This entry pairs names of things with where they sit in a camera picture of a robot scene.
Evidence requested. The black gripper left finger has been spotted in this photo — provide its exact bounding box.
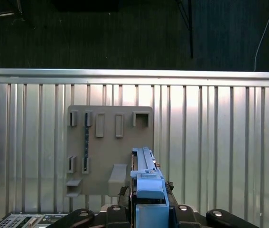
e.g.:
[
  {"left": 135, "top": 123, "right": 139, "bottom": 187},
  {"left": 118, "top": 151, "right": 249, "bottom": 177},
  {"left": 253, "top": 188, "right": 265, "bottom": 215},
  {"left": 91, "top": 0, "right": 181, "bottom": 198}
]
[{"left": 65, "top": 186, "right": 132, "bottom": 228}]

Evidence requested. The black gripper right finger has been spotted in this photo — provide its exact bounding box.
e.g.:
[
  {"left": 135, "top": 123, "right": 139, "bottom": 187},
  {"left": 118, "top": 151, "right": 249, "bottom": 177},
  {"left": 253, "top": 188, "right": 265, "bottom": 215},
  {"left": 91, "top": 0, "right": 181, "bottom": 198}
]
[{"left": 165, "top": 180, "right": 260, "bottom": 228}]

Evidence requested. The hard disk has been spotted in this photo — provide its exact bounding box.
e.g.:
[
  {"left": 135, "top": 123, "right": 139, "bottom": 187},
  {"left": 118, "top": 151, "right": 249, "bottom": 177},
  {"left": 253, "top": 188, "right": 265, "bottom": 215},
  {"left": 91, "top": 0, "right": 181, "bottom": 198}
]
[{"left": 129, "top": 146, "right": 176, "bottom": 228}]

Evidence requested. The grey parts rack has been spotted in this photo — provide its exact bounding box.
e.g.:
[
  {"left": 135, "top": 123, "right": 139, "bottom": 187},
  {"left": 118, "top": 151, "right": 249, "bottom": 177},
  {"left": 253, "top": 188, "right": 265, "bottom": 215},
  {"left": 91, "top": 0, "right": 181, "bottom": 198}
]
[{"left": 65, "top": 105, "right": 154, "bottom": 198}]

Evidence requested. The blue RAM stick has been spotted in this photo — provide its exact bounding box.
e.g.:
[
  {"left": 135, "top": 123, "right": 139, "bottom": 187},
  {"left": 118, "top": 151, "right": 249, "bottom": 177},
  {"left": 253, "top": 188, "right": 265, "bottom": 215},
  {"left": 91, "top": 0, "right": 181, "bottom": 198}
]
[{"left": 83, "top": 113, "right": 89, "bottom": 171}]

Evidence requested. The black PC case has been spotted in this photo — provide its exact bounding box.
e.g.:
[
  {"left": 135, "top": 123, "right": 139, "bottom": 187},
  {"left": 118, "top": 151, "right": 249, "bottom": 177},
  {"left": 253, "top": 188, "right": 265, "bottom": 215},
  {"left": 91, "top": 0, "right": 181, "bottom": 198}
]
[{"left": 0, "top": 212, "right": 97, "bottom": 228}]

